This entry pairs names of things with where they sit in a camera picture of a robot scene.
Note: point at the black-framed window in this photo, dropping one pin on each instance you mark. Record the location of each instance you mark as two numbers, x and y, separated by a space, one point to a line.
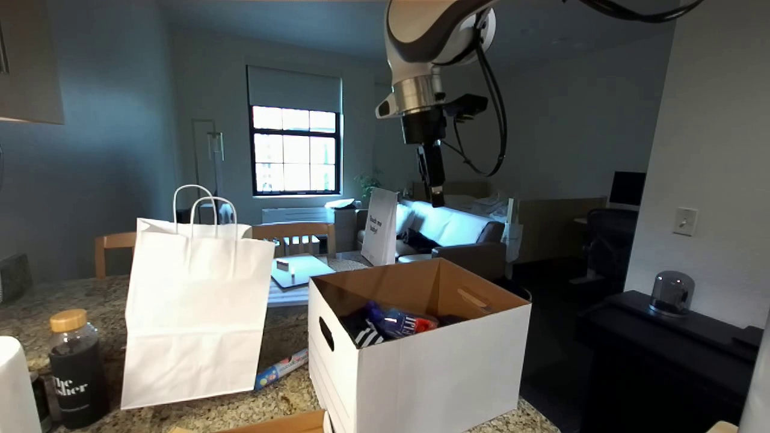
295 152

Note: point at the grey sofa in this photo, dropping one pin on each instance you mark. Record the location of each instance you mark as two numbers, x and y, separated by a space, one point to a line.
466 228

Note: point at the white cardboard box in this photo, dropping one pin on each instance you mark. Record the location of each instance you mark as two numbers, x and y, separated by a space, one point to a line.
434 376

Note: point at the open laptop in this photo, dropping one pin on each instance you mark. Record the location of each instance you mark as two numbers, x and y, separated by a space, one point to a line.
626 190

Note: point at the clear Fiji water bottle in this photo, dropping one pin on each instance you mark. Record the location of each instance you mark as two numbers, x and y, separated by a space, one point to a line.
394 321

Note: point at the white paper bag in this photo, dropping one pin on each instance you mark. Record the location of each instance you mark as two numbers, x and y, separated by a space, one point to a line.
193 321

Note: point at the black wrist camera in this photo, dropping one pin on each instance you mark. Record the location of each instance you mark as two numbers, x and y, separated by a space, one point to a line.
466 107

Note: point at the dark desk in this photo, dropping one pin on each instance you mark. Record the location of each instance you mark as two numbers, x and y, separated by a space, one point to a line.
604 241

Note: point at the grey roller blind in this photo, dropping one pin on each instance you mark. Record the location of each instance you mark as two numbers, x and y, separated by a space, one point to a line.
295 87

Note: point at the white radiator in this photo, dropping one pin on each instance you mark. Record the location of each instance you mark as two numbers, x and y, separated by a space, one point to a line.
298 214

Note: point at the white light switch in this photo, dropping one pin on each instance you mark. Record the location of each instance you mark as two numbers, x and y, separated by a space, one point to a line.
685 222

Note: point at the black cabinet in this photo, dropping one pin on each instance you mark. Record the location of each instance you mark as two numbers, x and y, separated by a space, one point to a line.
659 368

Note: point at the pale blue flat tray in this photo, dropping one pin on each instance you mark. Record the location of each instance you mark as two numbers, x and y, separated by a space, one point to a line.
302 270

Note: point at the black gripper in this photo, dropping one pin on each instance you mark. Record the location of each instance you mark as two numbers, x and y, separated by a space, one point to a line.
422 129

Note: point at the wooden chair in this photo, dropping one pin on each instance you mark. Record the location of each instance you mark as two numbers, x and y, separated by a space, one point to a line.
112 244
298 233

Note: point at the dark jar with cork lid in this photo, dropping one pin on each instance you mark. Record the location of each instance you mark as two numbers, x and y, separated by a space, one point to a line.
73 376

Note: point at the glass dome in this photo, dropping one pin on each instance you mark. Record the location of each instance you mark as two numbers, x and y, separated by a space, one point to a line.
673 291

